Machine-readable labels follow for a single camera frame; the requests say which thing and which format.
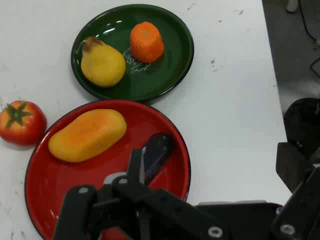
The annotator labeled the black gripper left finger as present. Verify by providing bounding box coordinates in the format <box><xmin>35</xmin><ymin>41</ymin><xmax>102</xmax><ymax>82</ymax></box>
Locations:
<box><xmin>51</xmin><ymin>148</ymin><xmax>227</xmax><ymax>240</ymax></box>

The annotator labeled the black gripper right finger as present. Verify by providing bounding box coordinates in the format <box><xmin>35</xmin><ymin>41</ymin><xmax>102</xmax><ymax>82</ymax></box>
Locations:
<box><xmin>271</xmin><ymin>142</ymin><xmax>320</xmax><ymax>240</ymax></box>

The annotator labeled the orange fruit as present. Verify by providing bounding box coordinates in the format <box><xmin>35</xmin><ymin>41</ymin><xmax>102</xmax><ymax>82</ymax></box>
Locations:
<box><xmin>129</xmin><ymin>21</ymin><xmax>165</xmax><ymax>64</ymax></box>

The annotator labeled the dark purple toy eggplant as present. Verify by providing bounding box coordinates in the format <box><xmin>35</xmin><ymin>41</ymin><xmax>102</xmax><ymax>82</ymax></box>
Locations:
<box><xmin>142</xmin><ymin>133</ymin><xmax>175</xmax><ymax>186</ymax></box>

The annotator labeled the yellow-orange toy mango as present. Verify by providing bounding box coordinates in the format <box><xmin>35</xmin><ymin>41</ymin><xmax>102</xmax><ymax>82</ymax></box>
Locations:
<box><xmin>47</xmin><ymin>108</ymin><xmax>128</xmax><ymax>164</ymax></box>

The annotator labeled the red round plate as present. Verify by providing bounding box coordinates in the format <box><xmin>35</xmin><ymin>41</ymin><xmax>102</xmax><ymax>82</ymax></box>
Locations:
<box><xmin>24</xmin><ymin>99</ymin><xmax>192</xmax><ymax>240</ymax></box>

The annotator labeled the dark green round plate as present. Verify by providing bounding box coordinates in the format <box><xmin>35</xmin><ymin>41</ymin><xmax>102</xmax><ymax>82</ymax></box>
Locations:
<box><xmin>70</xmin><ymin>3</ymin><xmax>195</xmax><ymax>102</ymax></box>

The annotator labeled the yellow toy pear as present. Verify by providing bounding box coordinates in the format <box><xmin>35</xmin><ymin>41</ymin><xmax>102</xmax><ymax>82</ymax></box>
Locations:
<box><xmin>79</xmin><ymin>36</ymin><xmax>127</xmax><ymax>88</ymax></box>

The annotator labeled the red toy tomato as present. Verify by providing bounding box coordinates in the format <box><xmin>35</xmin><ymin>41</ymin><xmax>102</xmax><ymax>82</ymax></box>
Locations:
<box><xmin>0</xmin><ymin>99</ymin><xmax>48</xmax><ymax>146</ymax></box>

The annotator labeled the white furniture leg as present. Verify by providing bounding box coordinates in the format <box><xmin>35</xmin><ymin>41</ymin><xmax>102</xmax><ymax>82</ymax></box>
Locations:
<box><xmin>286</xmin><ymin>0</ymin><xmax>299</xmax><ymax>13</ymax></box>

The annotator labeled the thin black floor cable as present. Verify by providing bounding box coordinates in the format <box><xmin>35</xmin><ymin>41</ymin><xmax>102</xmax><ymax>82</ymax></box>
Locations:
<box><xmin>298</xmin><ymin>0</ymin><xmax>320</xmax><ymax>45</ymax></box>

